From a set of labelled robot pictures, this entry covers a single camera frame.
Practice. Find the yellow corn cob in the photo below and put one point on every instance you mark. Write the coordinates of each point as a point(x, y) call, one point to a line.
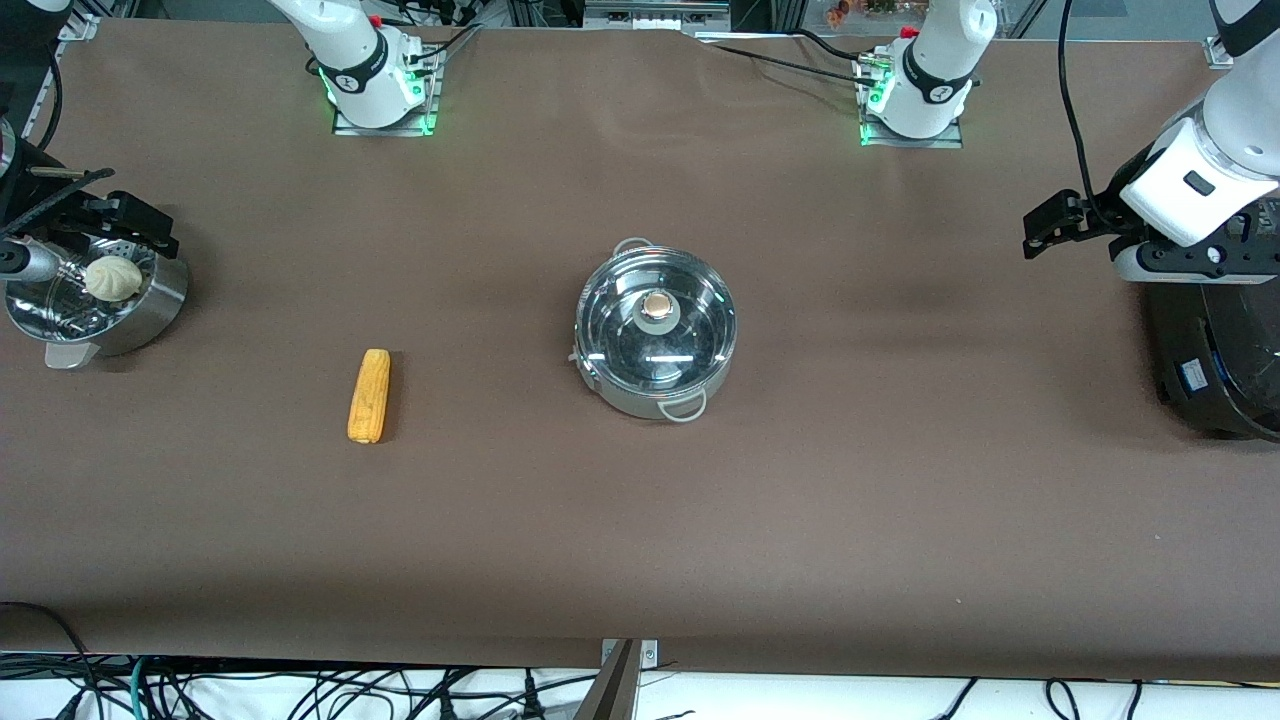
point(369, 395)

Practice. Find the glass pot lid with knob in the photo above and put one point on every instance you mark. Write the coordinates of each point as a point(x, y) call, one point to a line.
point(620, 340)

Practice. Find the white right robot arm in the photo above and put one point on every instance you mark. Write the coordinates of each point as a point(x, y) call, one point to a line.
point(360, 60)

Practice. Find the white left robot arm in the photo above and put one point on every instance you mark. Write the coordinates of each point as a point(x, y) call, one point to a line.
point(935, 70)

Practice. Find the stainless steel steamer pot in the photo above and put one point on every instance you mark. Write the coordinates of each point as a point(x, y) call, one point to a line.
point(150, 310)

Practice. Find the white steamed bun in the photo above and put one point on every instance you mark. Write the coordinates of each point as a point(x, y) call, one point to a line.
point(112, 280)

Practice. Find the black rice cooker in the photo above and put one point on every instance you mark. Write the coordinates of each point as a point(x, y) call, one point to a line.
point(1230, 370)

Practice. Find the orange background object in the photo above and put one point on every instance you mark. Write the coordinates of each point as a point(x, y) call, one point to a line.
point(838, 12)

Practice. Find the grey metal background device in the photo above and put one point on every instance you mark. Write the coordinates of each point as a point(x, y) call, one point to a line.
point(655, 14)

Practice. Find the brown table cover sheet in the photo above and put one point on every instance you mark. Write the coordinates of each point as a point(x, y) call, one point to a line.
point(640, 540)

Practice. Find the dark beam under table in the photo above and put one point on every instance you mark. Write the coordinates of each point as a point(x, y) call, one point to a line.
point(612, 690)

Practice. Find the metal table corner bracket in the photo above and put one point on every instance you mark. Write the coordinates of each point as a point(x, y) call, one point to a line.
point(78, 28)
point(1219, 54)

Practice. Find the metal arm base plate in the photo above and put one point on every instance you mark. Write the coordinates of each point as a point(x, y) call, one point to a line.
point(350, 129)
point(950, 143)

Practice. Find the metal table edge bracket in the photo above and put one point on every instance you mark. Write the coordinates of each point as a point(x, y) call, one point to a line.
point(648, 653)

